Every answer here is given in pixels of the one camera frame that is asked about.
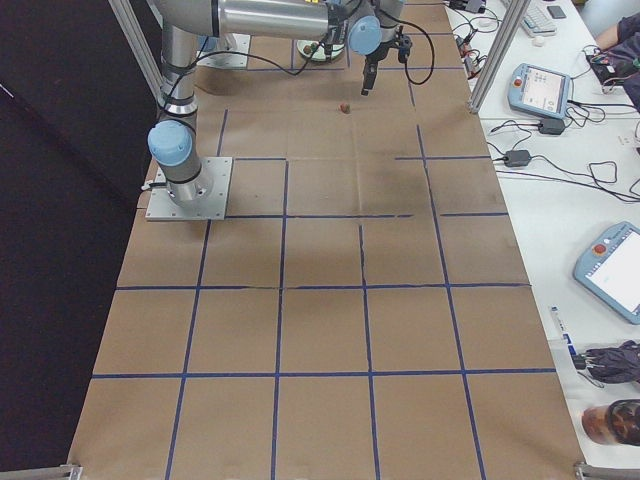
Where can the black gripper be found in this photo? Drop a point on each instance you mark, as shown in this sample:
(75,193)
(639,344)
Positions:
(372,58)

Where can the black smartphone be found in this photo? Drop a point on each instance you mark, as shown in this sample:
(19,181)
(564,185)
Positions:
(556,12)

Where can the black power adapter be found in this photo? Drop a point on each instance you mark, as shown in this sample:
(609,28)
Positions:
(551,126)
(517,158)

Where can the brown glass bottle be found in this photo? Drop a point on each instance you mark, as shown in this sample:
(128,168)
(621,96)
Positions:
(617,423)

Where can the dark folded umbrella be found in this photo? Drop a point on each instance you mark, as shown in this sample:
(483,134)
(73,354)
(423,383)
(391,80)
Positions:
(611,365)

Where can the blue teach pendant near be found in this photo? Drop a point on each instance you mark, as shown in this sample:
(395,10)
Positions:
(609,269)

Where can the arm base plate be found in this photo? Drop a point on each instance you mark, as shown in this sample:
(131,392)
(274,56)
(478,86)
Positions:
(204,198)
(227,52)

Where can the light green plate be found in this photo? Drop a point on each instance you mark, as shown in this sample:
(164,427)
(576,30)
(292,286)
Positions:
(322,54)

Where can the blue teach pendant far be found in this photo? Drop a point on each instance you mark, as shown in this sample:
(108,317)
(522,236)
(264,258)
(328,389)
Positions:
(539,91)

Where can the white keyboard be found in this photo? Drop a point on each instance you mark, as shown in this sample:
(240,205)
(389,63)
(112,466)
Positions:
(536,23)

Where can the aluminium frame post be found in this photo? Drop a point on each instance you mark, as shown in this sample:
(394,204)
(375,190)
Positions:
(502,41)

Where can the blue teach pendant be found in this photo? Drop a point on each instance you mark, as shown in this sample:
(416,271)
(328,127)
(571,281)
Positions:
(539,91)
(609,269)

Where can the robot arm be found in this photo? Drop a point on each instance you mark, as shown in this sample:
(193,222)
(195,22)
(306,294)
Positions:
(194,30)

